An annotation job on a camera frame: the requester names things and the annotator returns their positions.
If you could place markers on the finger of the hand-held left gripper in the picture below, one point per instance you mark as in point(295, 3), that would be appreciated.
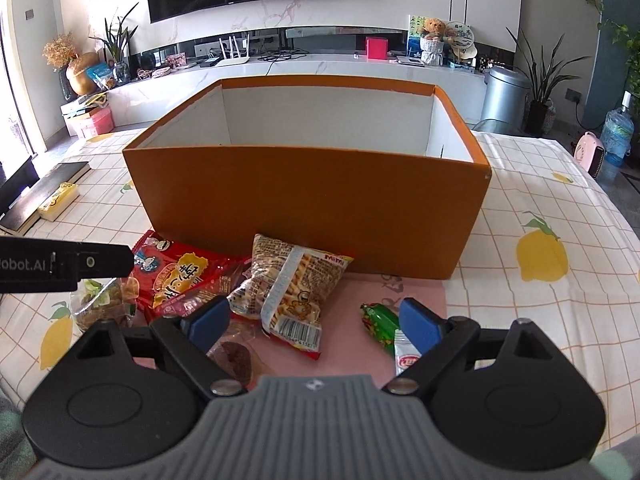
point(107, 261)

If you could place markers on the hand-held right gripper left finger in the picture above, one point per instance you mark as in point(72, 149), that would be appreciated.
point(210, 322)

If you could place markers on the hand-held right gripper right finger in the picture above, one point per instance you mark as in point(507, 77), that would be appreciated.
point(417, 325)

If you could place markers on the small dark red snack packet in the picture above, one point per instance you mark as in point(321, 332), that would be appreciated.
point(200, 300)

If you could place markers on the small white sachet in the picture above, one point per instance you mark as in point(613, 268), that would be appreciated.
point(404, 355)

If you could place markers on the green candy packet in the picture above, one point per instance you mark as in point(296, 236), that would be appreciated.
point(382, 320)

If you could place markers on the clear snack packet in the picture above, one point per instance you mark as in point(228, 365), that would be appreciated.
point(100, 300)

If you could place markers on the brown cookie packet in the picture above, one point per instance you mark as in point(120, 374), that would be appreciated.
point(235, 357)

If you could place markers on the large red snack packet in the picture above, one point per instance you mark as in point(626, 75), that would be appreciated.
point(175, 270)

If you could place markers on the beige striped snack packet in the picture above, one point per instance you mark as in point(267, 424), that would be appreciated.
point(290, 285)

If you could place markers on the orange cardboard box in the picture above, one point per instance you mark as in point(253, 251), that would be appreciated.
point(300, 200)

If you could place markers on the yellow tissue pack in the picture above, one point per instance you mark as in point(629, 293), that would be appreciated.
point(60, 202)

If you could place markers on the pink mat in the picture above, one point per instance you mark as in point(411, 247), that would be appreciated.
point(350, 290)

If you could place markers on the black book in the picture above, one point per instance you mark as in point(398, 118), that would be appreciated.
point(45, 190)

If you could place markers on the dark chair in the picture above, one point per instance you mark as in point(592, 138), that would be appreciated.
point(17, 185)

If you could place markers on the pink storage box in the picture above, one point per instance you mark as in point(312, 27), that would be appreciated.
point(95, 125)

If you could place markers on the lemon print tablecloth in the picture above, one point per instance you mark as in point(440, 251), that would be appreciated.
point(500, 200)

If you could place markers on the blue snack bag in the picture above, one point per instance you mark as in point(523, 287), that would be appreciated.
point(102, 77)

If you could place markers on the orange gourd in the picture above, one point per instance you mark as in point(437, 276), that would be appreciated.
point(80, 75)

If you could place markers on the dried flower vase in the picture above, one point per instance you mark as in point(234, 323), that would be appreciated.
point(59, 52)

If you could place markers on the green plant in vase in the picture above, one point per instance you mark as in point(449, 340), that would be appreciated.
point(117, 45)

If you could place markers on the silver trash can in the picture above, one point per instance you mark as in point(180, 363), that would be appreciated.
point(502, 102)

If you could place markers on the white router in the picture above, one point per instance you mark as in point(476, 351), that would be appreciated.
point(232, 57)

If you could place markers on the pink heater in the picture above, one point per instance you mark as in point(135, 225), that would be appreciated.
point(589, 152)

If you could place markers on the white marble television cabinet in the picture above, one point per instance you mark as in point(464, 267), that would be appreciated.
point(310, 67)

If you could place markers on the blue water bottle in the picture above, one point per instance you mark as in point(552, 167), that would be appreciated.
point(615, 135)

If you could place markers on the tall leafy potted plant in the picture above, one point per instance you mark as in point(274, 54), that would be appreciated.
point(542, 80)

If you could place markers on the red box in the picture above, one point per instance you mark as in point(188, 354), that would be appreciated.
point(376, 47)

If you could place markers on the teddy bear bouquet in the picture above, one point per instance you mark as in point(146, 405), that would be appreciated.
point(432, 42)

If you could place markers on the picture card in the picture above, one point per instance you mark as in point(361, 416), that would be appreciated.
point(414, 35)

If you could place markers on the round paper fan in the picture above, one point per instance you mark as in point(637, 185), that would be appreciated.
point(459, 32)

